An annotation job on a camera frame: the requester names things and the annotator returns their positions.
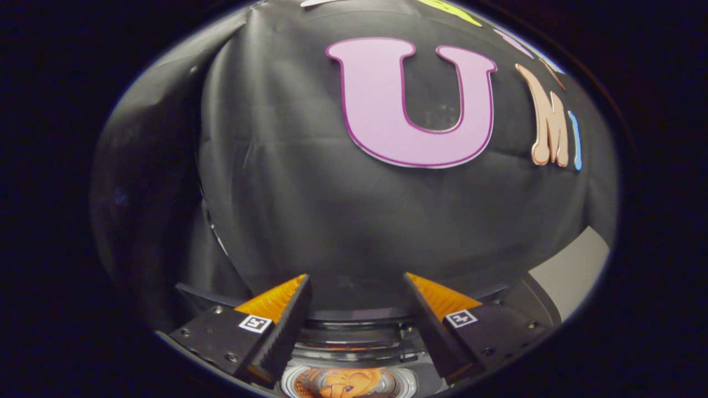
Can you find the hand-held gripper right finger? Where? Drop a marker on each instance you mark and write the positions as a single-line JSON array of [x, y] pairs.
[[428, 331]]

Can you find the black backdrop cloth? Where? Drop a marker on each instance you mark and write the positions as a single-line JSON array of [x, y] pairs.
[[310, 182]]

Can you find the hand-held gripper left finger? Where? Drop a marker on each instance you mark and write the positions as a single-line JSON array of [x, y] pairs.
[[285, 331]]

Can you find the thin metal stand pole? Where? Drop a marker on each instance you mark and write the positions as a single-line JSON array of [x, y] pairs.
[[217, 235]]

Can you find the orange polo shirt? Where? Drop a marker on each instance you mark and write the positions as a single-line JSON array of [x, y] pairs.
[[345, 384]]

